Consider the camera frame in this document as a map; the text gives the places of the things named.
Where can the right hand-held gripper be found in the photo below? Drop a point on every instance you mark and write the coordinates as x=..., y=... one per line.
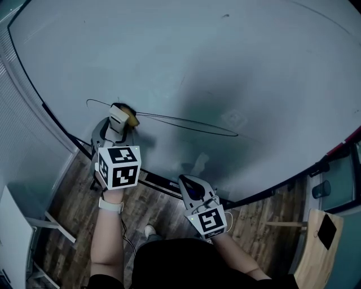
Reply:
x=210, y=221

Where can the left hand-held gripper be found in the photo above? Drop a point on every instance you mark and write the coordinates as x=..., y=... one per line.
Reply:
x=124, y=175

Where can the cream and yellow whiteboard eraser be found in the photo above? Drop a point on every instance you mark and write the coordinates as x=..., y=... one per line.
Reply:
x=124, y=115

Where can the white whiteboard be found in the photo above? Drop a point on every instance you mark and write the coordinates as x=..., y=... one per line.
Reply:
x=169, y=56

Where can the person's right forearm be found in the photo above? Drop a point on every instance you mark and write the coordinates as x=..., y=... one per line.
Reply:
x=239, y=256

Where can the person's left forearm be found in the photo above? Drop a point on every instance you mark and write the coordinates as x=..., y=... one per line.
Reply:
x=107, y=240

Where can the person's left white shoe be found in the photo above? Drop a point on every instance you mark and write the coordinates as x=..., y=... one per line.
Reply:
x=150, y=230

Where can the pale wrist band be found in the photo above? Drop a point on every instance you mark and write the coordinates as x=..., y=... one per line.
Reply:
x=111, y=205

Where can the person's black shirt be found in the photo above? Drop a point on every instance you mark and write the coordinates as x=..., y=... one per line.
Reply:
x=183, y=265

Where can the dark mesh wastebasket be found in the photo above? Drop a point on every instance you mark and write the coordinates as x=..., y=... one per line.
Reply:
x=321, y=189

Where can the black flat pad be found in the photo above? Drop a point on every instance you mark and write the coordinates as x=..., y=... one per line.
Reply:
x=328, y=231

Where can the light wooden table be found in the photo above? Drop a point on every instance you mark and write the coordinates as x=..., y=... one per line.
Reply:
x=313, y=268

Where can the white desk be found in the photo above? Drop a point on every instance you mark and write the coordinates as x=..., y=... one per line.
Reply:
x=14, y=240

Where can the red strip magnet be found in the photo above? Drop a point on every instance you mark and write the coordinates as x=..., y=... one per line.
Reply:
x=350, y=137
x=335, y=149

